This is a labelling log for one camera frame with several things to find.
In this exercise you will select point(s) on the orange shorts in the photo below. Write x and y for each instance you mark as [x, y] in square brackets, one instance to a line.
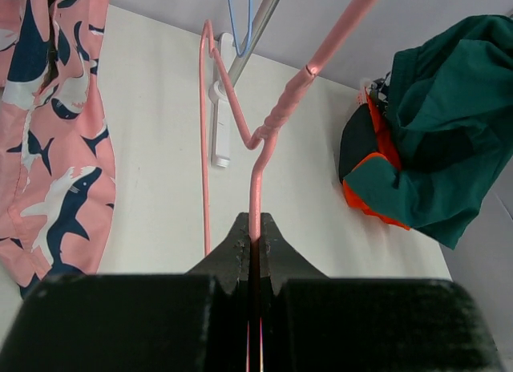
[386, 151]

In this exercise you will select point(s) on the teal shorts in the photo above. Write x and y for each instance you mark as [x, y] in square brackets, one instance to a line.
[450, 118]

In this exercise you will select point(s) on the metal clothes rack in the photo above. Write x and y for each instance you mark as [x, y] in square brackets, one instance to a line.
[235, 51]

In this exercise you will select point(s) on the white plastic basket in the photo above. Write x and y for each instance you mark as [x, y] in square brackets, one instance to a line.
[364, 90]

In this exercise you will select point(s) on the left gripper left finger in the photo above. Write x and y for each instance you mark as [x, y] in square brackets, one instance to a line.
[195, 321]

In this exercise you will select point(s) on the blue patterned shorts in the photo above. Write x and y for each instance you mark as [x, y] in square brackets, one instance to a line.
[379, 93]

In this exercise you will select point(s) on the black shorts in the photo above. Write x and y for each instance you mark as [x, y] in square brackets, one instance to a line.
[358, 140]

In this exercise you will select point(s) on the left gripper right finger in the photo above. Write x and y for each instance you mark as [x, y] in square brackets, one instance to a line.
[312, 322]

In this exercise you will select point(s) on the pink patterned shorts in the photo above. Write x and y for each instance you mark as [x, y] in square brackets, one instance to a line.
[57, 159]

